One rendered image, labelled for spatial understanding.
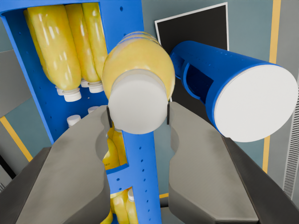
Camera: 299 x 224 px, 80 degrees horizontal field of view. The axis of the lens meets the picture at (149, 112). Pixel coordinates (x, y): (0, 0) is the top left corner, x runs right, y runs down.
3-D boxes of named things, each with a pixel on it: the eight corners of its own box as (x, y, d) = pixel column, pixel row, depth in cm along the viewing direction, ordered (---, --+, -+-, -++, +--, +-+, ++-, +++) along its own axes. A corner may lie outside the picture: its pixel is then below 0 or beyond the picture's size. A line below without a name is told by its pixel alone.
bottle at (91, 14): (108, -3, 33) (123, 91, 42) (120, 1, 40) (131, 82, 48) (74, 2, 35) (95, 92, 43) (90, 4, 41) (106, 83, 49)
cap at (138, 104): (134, 59, 12) (133, 66, 10) (175, 94, 13) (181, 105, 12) (101, 101, 13) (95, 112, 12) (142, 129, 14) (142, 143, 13)
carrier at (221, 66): (188, 31, 130) (160, 61, 138) (269, 42, 51) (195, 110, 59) (212, 58, 140) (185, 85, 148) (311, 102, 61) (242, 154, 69)
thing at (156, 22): (181, 165, 205) (184, 174, 191) (152, 21, 139) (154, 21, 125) (226, 154, 203) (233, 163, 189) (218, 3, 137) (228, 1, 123)
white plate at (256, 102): (272, 44, 51) (268, 44, 52) (197, 111, 58) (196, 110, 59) (313, 104, 60) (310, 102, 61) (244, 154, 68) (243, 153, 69)
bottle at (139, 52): (136, 20, 27) (130, 22, 11) (169, 51, 30) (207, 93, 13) (109, 57, 29) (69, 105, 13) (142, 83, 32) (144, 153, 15)
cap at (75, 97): (61, 91, 45) (63, 98, 46) (65, 95, 42) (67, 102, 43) (77, 87, 47) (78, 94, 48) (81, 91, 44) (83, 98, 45)
